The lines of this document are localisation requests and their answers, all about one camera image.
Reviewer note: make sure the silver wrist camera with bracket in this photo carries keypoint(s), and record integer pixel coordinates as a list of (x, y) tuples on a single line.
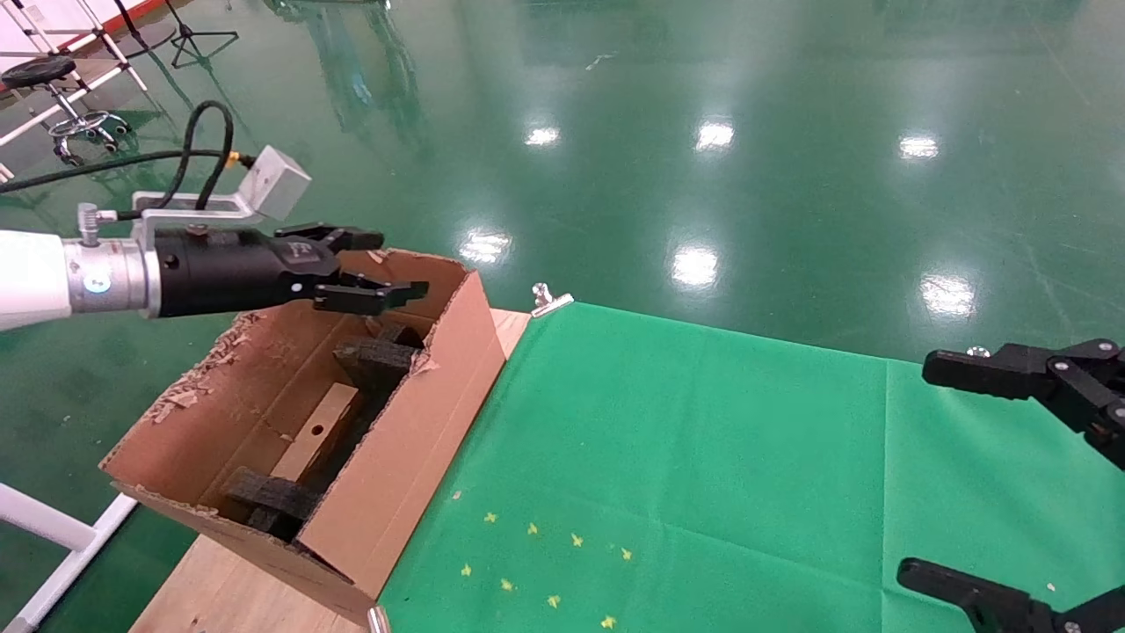
[(277, 180)]

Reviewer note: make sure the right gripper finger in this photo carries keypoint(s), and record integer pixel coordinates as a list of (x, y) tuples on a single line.
[(1011, 614), (1063, 382)]

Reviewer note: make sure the small cardboard box with hole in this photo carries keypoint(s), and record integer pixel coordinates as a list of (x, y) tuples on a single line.
[(308, 440)]

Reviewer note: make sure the green table cloth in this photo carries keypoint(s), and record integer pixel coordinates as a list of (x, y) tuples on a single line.
[(747, 483)]

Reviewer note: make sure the black stool chrome base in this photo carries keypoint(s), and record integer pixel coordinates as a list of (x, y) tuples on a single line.
[(39, 72)]

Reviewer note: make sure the large open cardboard carton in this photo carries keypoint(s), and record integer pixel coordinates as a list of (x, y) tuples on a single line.
[(387, 492)]

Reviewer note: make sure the white pipe frame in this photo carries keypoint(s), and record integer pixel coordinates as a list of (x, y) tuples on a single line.
[(126, 60)]

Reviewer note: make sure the silver metal clamp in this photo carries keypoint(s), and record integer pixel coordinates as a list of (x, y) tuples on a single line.
[(977, 352), (549, 303), (379, 621)]

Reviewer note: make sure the black round base stand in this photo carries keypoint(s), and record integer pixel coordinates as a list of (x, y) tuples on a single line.
[(149, 40)]

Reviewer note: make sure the white table frame tube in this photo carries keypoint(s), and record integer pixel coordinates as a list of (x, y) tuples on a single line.
[(44, 519)]

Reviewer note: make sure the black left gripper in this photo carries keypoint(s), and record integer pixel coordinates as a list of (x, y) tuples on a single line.
[(237, 268)]

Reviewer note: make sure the black tripod stand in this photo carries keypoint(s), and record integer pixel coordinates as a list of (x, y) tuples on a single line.
[(186, 33)]

